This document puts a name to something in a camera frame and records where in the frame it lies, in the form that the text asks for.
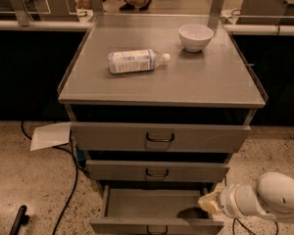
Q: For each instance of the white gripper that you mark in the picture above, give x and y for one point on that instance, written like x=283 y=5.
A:
x=227 y=201

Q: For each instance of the grey bottom drawer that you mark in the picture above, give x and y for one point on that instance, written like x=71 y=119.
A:
x=154 y=211

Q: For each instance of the grey drawer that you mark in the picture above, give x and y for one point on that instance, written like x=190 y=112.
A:
x=155 y=137
x=156 y=171
x=154 y=211

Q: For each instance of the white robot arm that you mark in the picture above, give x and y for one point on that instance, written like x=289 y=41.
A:
x=271 y=198

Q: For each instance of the grey metal drawer cabinet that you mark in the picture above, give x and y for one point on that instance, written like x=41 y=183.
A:
x=214 y=86

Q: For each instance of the grey middle drawer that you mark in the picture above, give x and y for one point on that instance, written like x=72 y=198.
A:
x=156 y=171

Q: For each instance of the grey top drawer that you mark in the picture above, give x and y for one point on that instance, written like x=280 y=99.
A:
x=155 y=137

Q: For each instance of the blue object behind cabinet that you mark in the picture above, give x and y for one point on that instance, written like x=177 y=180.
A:
x=80 y=157

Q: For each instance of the clear plastic water bottle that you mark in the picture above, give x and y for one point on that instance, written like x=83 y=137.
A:
x=136 y=61

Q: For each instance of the white ceramic bowl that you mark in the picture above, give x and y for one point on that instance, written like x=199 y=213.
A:
x=195 y=37

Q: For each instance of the white paper sheet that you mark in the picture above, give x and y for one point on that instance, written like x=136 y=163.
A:
x=50 y=135

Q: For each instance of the black bar on floor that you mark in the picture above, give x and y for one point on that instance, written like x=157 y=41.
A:
x=22 y=218

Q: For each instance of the brown dog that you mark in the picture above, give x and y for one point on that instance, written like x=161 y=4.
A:
x=83 y=4

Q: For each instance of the grey post right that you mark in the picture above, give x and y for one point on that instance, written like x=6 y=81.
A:
x=215 y=12

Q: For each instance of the grey post left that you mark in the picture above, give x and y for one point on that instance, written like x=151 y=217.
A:
x=22 y=16

